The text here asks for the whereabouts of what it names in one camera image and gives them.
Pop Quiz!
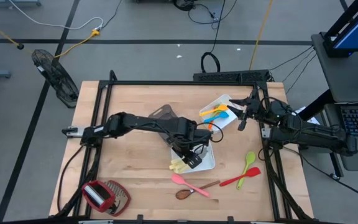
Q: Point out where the black power strip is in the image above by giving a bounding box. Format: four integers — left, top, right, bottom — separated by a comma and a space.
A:
193, 69, 272, 83

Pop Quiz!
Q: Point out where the brown wooden spoon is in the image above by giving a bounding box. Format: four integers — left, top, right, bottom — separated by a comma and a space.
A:
175, 180, 221, 200

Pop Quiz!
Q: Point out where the thin black cable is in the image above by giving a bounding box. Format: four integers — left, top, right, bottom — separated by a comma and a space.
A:
268, 45, 315, 72
285, 53, 318, 95
282, 49, 317, 84

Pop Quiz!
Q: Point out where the black cable bundle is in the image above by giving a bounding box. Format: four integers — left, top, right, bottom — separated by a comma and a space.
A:
172, 0, 239, 30

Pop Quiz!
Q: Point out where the white power cable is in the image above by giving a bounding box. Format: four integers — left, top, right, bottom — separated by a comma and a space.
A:
9, 0, 104, 31

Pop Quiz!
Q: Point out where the red steel box grater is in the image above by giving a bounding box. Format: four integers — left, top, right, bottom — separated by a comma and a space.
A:
81, 179, 132, 217

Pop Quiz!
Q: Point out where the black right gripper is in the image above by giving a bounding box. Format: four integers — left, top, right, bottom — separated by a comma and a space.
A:
227, 86, 272, 121

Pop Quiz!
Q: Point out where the red silicone spatula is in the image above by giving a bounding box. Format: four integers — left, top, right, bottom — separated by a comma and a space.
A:
218, 167, 261, 187

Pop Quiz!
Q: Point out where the black floor fan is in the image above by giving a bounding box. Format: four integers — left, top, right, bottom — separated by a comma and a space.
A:
31, 49, 80, 109

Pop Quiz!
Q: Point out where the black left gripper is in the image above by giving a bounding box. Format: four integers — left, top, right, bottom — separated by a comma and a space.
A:
171, 127, 213, 155

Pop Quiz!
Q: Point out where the yellow floor cable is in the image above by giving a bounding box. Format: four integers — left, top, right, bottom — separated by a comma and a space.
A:
249, 0, 274, 71

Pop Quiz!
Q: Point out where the grey translucent plastic bin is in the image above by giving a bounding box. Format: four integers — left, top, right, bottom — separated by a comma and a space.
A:
148, 104, 180, 146

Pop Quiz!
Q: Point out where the black arm base cable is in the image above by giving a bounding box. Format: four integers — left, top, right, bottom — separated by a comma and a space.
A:
57, 144, 85, 214

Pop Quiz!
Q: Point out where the pink silicone spoon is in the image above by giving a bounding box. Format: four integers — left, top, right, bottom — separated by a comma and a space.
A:
171, 173, 211, 198

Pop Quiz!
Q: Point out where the lime green silicone spoon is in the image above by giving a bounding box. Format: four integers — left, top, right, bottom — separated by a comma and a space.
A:
236, 151, 256, 190

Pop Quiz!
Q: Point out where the white paper sheet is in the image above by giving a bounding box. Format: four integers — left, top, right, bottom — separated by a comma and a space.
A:
293, 107, 323, 125

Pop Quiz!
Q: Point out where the blue silicone spoon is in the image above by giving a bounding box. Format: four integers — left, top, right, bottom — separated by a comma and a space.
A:
203, 111, 230, 124

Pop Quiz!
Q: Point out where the black floor power cable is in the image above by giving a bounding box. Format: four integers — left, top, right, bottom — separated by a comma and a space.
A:
283, 146, 358, 205

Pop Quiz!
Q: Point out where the white plastic bin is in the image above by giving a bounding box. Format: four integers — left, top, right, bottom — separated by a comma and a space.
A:
169, 141, 216, 174
198, 93, 239, 135

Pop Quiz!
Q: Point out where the black monitor with blue screen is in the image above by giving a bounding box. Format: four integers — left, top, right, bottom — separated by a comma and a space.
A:
323, 0, 358, 58

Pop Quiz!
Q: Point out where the yellow silicone spoon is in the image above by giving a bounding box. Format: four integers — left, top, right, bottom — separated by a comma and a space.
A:
199, 105, 229, 118

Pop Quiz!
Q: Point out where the grey equipment cart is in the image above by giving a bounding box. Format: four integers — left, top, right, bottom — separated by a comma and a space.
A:
311, 32, 358, 180

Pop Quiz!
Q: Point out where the yellow extension cable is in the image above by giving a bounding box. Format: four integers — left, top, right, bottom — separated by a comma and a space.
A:
0, 14, 101, 59

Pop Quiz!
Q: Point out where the black coiled floor cable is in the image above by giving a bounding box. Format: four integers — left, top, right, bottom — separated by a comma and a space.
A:
200, 0, 226, 74

